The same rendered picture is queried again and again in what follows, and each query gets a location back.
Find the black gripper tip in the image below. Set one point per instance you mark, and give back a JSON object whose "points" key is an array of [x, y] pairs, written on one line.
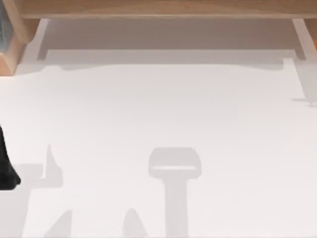
{"points": [[6, 171]]}

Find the wooden cupboard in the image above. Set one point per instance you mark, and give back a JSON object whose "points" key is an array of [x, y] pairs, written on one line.
{"points": [[158, 8]]}

